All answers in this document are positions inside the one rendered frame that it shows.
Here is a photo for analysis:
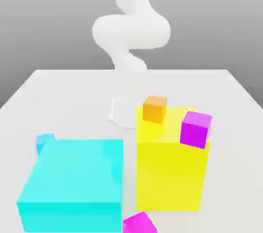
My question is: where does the small orange cube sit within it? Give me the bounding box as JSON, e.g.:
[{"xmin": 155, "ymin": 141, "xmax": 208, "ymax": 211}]
[{"xmin": 142, "ymin": 95, "xmax": 167, "ymax": 124}]

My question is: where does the small purple cube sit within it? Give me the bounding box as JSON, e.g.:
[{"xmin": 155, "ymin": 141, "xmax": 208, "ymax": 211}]
[{"xmin": 179, "ymin": 110, "xmax": 213, "ymax": 150}]

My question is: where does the small light blue cube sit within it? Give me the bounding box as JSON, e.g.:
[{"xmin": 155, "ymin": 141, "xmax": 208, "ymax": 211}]
[{"xmin": 36, "ymin": 133, "xmax": 55, "ymax": 155}]

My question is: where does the small magenta cube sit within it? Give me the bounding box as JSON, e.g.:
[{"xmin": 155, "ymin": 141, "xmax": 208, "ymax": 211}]
[{"xmin": 122, "ymin": 211, "xmax": 158, "ymax": 233}]

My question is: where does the large yellow box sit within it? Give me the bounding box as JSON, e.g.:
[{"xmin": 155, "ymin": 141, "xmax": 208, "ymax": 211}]
[{"xmin": 136, "ymin": 106, "xmax": 211, "ymax": 212}]

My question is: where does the large cyan box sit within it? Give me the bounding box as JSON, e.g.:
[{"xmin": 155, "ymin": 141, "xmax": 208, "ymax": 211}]
[{"xmin": 16, "ymin": 138, "xmax": 124, "ymax": 233}]

